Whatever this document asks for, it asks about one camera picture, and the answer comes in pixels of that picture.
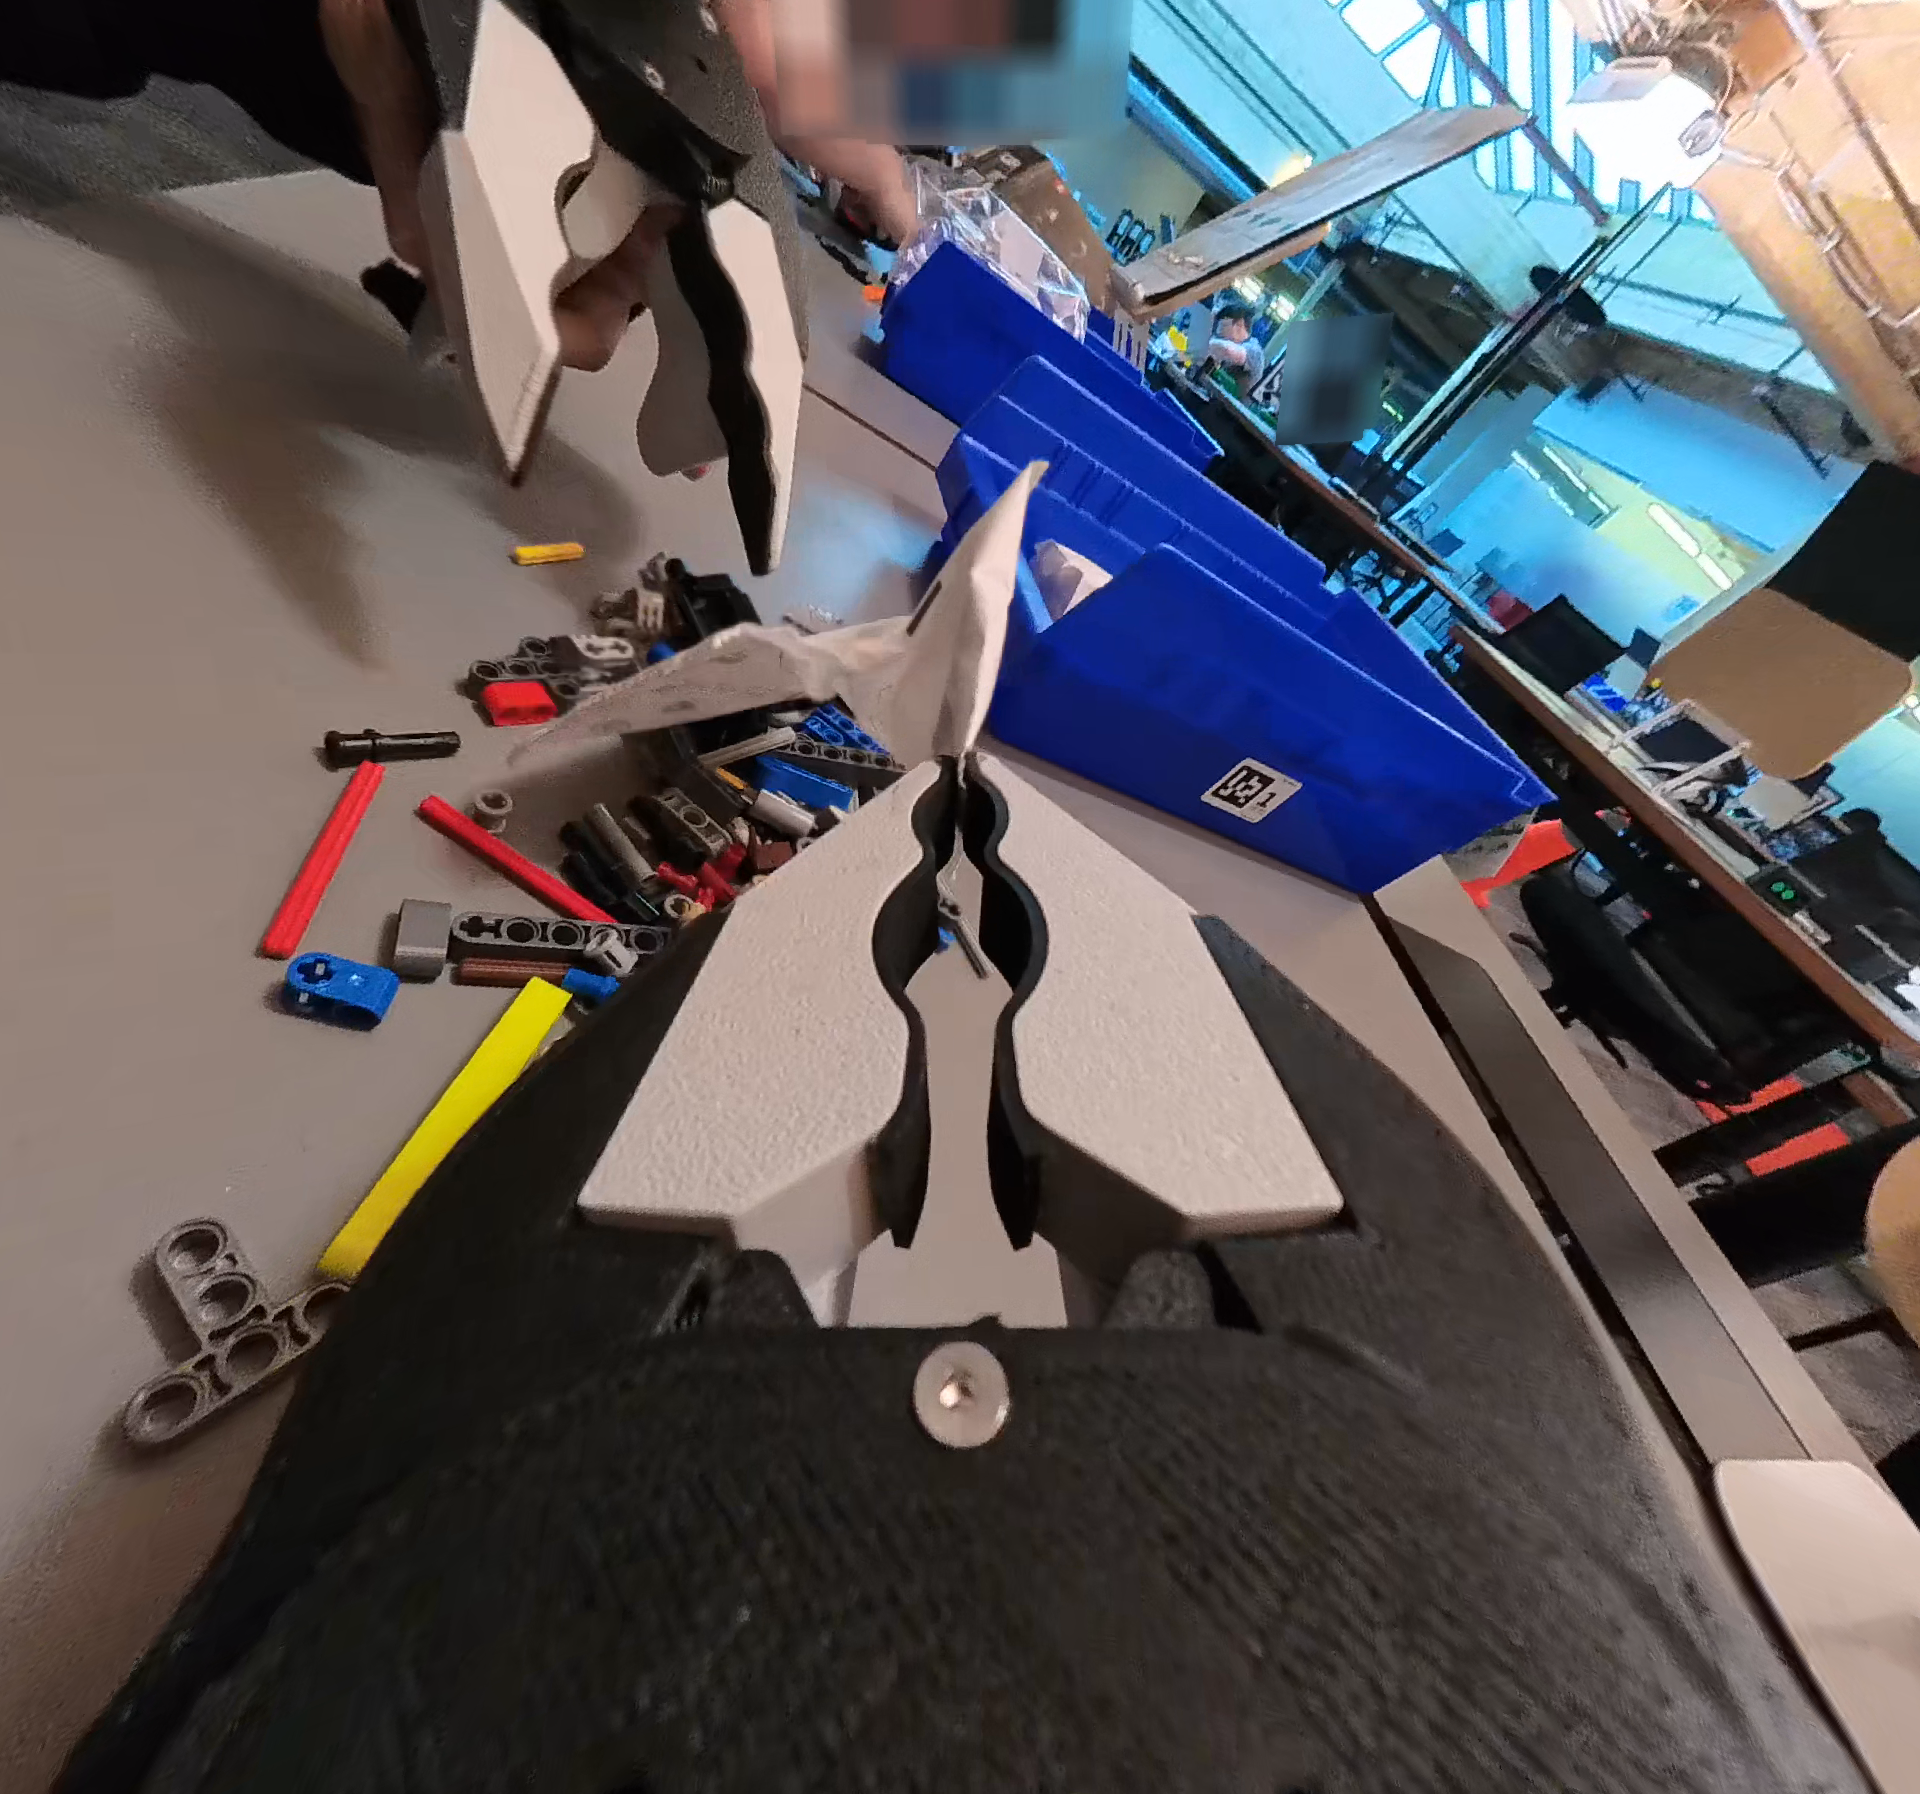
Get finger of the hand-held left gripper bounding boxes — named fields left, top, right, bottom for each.
left=636, top=196, right=812, bottom=575
left=417, top=0, right=681, bottom=485

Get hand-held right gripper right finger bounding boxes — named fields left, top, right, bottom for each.
left=967, top=757, right=1344, bottom=1328

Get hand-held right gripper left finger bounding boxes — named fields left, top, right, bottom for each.
left=577, top=757, right=967, bottom=1328

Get blue plastic storage bin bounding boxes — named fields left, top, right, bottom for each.
left=883, top=241, right=1224, bottom=477
left=937, top=355, right=1555, bottom=901

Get torn white paper bag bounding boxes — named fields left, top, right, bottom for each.
left=511, top=462, right=1053, bottom=979

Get pile of lego pieces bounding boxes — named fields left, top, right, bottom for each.
left=392, top=548, right=941, bottom=1002

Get long yellow lego beam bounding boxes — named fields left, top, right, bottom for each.
left=318, top=976, right=577, bottom=1282

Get red lego axle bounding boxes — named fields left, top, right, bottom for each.
left=417, top=793, right=619, bottom=927
left=258, top=758, right=387, bottom=960

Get blue lego connector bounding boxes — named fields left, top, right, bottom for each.
left=283, top=951, right=403, bottom=1029

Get grey T-shaped lego beam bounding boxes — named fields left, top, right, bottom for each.
left=122, top=1218, right=350, bottom=1448

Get clear plastic bags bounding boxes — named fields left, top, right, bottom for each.
left=901, top=150, right=1090, bottom=335

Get black office chair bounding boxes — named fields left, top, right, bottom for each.
left=1514, top=864, right=1765, bottom=1099

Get wooden board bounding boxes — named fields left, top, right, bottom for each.
left=1651, top=586, right=1914, bottom=781
left=1116, top=106, right=1532, bottom=322

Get wooden background desk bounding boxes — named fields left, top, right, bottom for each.
left=1446, top=624, right=1920, bottom=1063

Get pale board stand base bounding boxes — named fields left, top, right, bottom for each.
left=1715, top=1456, right=1920, bottom=1794

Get white ceiling device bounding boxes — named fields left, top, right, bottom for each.
left=1567, top=55, right=1728, bottom=193

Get dark desk cable cover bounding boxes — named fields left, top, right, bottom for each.
left=1372, top=856, right=1855, bottom=1497

